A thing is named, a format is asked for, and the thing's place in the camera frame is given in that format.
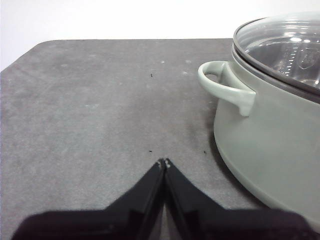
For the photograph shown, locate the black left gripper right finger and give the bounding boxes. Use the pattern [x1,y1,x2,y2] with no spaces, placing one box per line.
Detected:
[164,158,320,240]

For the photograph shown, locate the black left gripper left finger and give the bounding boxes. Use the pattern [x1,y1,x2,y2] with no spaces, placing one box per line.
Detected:
[11,158,166,240]

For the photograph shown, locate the glass steamer lid with knob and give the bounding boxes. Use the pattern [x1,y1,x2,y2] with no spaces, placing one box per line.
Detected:
[232,10,320,99]

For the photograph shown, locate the grey-green electric steamer pot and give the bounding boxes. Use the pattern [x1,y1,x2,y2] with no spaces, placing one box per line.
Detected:
[197,37,320,225]

